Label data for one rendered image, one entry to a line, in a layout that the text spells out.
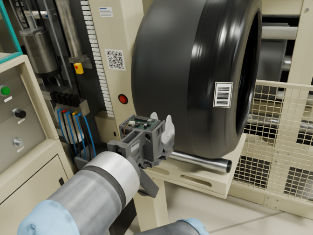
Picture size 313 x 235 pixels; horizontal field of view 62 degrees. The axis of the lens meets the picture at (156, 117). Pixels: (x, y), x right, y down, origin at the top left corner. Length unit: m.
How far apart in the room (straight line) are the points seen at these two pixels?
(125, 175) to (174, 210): 1.53
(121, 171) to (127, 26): 0.59
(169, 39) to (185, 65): 0.08
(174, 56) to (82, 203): 0.42
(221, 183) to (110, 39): 0.61
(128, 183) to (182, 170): 0.56
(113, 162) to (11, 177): 0.73
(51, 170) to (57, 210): 0.85
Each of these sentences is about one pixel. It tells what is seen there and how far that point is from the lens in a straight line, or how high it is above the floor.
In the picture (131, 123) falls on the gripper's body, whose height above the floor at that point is 1.27.
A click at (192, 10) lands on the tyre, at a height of 1.40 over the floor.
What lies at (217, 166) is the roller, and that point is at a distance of 0.90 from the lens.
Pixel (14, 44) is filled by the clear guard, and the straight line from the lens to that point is 1.04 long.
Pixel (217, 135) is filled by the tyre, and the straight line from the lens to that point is 0.69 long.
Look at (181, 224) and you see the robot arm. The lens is 0.45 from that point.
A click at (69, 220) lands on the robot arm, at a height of 1.28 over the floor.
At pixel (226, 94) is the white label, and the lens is 0.63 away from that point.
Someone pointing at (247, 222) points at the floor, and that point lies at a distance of 1.90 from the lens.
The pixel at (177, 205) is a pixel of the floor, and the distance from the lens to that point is 1.94.
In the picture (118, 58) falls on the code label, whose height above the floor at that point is 1.23.
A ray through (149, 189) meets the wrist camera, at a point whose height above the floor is 1.14.
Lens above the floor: 1.54
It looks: 33 degrees down
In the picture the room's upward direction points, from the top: 7 degrees counter-clockwise
